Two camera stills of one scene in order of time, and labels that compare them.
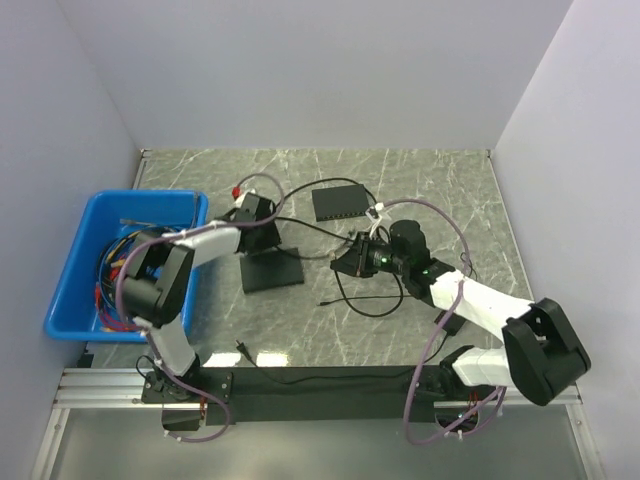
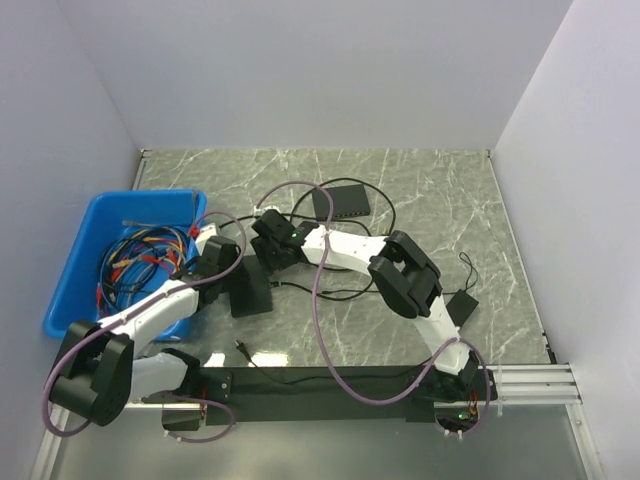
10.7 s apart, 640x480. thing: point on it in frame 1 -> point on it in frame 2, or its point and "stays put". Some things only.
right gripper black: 356,260 -> 263,249
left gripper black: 272,239 -> 235,259
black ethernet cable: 343,236 -> 325,220
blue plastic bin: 73,313 stays put
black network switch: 340,202 stays put
